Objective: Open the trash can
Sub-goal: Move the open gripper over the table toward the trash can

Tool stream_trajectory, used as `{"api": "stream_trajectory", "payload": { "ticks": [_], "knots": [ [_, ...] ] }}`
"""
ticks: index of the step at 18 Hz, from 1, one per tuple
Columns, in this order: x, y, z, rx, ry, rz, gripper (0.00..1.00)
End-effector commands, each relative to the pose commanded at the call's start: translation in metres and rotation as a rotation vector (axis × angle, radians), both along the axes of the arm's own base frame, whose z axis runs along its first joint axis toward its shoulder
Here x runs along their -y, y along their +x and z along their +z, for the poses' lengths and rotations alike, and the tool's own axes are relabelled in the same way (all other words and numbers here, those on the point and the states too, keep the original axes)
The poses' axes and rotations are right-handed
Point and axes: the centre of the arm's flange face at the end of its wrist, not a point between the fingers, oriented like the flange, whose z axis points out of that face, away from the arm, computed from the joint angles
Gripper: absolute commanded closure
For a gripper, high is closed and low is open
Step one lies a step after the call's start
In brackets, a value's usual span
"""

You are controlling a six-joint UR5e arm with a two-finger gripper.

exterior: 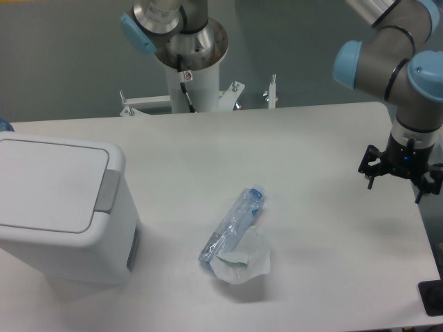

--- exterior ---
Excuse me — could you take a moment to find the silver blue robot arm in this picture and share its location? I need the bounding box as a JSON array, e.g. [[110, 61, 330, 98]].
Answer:
[[333, 1, 442, 202]]

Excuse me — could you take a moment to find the crushed clear plastic bottle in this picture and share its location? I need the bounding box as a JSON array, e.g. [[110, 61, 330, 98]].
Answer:
[[198, 185, 264, 270]]

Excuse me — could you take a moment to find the white upright foot bracket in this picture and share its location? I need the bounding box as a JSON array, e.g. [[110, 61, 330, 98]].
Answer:
[[262, 74, 278, 109]]

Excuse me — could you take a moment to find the black cable on pedestal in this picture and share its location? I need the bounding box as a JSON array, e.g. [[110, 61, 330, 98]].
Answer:
[[175, 53, 197, 114]]

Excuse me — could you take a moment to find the black device at table edge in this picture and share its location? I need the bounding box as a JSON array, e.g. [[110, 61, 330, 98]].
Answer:
[[418, 279, 442, 317]]

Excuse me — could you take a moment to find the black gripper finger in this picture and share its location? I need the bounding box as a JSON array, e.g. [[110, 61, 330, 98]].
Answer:
[[415, 163, 442, 203], [358, 145, 389, 190]]

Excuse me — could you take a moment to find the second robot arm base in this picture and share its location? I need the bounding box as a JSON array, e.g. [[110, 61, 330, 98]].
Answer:
[[120, 0, 228, 72]]

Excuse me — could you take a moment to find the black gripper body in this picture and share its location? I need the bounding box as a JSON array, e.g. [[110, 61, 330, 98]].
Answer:
[[383, 134, 434, 179]]

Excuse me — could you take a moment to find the blue object behind bin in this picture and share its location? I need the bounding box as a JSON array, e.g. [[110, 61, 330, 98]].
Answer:
[[0, 118, 15, 132]]

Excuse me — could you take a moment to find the crumpled white paper tissue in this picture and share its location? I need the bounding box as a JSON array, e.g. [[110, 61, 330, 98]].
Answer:
[[210, 225, 271, 285]]

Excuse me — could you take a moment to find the white pedestal foot bracket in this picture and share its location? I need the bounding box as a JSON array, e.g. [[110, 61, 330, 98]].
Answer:
[[119, 90, 172, 117]]

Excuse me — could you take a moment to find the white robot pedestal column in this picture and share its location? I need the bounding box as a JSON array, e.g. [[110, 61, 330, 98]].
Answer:
[[165, 64, 219, 113]]

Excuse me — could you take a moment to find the white plastic trash can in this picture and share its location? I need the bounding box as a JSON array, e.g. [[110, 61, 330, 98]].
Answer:
[[1, 131, 142, 284]]

